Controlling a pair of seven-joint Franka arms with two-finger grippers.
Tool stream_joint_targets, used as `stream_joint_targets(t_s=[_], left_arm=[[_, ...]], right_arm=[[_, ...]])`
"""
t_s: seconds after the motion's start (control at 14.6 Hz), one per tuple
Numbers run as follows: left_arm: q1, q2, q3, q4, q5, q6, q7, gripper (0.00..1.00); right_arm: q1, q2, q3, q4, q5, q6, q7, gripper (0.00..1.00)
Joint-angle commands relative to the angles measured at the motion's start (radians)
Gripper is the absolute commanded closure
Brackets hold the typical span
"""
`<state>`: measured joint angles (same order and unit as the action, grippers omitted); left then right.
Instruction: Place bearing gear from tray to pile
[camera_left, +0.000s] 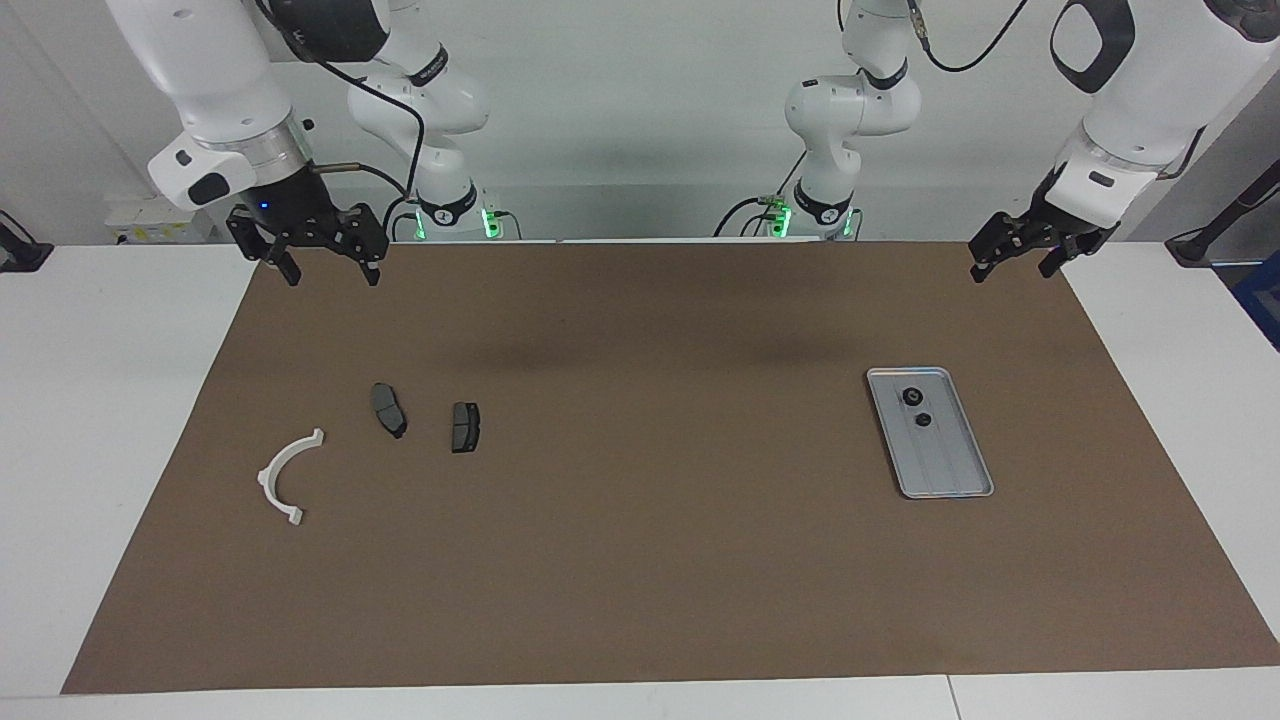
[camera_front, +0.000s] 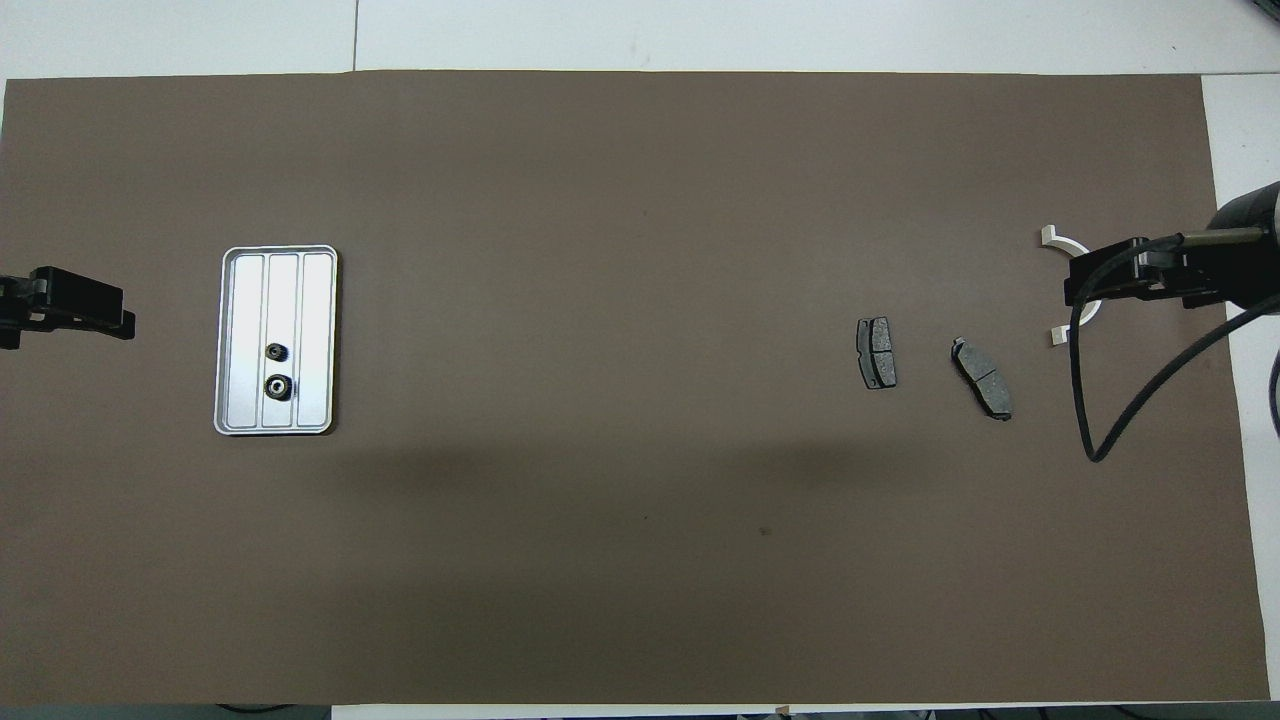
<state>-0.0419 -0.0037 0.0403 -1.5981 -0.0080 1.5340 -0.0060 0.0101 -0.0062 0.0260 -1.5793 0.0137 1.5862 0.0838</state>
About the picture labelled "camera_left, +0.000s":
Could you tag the silver metal tray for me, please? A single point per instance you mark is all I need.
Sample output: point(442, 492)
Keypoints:
point(950, 465)

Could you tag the curved grey brake pad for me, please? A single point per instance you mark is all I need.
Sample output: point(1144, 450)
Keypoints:
point(389, 410)

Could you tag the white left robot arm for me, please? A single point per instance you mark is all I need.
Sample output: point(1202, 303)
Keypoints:
point(850, 110)

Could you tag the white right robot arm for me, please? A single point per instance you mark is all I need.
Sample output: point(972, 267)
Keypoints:
point(220, 80)

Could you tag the brown table mat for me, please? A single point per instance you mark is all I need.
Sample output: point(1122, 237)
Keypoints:
point(640, 560)

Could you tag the black stand foot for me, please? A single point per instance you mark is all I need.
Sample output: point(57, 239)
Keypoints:
point(20, 252)

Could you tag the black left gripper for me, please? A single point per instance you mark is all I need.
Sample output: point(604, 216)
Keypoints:
point(1040, 225)

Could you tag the black slanted stand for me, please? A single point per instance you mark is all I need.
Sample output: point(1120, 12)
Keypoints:
point(1215, 230)

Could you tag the rectangular grey brake pad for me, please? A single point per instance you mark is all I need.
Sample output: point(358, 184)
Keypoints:
point(465, 427)

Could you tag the white curved plastic bracket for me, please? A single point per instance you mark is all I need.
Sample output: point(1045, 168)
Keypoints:
point(266, 480)

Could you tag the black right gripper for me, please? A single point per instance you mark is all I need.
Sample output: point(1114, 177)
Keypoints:
point(295, 210)

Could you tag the blue crate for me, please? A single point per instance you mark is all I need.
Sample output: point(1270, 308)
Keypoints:
point(1262, 300)

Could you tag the white box with labels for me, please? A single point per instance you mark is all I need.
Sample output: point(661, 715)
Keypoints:
point(150, 220)

